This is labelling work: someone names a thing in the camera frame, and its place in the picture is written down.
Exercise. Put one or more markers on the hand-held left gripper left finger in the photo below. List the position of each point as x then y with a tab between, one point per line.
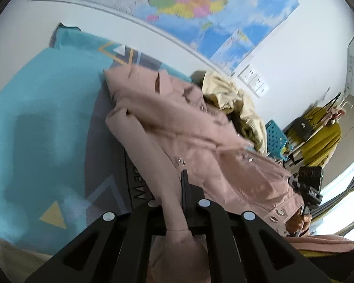
155	213

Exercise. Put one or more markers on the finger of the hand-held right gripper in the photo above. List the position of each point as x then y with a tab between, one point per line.
295	184

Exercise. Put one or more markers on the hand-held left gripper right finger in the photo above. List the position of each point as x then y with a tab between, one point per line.
191	200

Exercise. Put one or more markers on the pink coat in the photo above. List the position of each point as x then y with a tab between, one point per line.
194	141

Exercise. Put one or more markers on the person's right hand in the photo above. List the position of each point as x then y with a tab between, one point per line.
299	224

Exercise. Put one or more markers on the grey curtain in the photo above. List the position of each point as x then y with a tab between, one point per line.
342	182

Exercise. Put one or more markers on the hanging yellow garment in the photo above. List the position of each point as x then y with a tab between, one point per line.
321	141

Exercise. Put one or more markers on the teal perforated plastic basket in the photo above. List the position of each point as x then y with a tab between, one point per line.
275	137

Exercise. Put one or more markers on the black handbag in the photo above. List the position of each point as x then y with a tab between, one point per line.
302	128

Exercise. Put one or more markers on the mustard garment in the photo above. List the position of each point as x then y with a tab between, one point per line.
247	129

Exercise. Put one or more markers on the coat rack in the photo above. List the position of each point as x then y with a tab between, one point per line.
333	103

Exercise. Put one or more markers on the cream garment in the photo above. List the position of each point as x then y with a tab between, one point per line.
224	91

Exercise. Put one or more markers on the teal grey patterned bed sheet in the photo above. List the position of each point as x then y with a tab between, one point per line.
41	123

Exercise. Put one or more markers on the white wall socket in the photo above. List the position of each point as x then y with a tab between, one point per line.
246	72
255	80

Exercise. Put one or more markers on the colourful wall map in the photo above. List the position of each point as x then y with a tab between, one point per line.
194	8

